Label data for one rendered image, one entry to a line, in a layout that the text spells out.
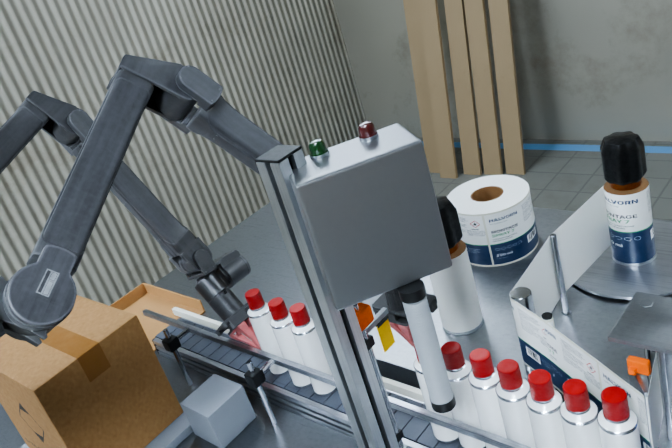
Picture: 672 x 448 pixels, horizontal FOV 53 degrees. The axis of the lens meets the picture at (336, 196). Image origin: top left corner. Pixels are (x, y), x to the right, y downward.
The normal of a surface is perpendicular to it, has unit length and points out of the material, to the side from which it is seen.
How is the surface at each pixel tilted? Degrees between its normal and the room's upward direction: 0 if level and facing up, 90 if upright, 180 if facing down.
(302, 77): 90
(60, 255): 62
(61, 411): 90
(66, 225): 57
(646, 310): 0
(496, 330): 0
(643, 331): 0
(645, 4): 90
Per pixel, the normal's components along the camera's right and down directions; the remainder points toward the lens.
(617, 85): -0.61, 0.48
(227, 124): 0.58, -0.26
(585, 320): -0.28, -0.87
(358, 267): 0.24, 0.34
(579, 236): 0.66, 0.13
